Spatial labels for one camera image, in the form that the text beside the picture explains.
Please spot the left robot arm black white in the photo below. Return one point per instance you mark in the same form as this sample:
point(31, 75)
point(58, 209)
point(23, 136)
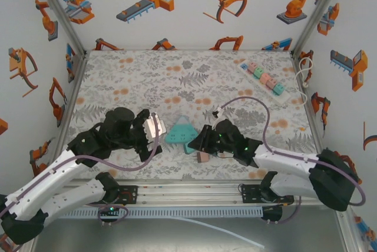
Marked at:
point(44, 181)

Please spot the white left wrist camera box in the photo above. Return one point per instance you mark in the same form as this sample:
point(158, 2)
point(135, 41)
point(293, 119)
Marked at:
point(154, 128)

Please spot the green cube plug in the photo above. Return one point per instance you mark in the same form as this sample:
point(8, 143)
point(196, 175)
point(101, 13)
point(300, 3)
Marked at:
point(258, 73)

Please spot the aluminium side rail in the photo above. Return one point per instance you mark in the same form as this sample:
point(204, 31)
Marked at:
point(68, 107)
point(311, 117)

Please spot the teal triangular socket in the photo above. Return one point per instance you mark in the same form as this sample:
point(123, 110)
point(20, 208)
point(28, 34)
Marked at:
point(180, 132)

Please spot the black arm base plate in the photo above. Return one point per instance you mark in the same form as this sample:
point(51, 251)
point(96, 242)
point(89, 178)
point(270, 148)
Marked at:
point(132, 194)
point(247, 194)

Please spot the circuit board with green light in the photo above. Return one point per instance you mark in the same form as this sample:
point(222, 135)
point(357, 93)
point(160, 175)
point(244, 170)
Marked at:
point(110, 209)

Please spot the aluminium frame post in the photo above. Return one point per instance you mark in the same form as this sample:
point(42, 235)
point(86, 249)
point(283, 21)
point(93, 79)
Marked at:
point(62, 13)
point(317, 13)

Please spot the aluminium frame rails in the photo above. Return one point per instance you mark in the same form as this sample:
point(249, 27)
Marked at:
point(188, 196)

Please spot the floral table mat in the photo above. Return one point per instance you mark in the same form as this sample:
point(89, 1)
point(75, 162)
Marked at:
point(176, 81)

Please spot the white power strip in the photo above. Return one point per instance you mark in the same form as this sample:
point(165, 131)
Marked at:
point(283, 97)

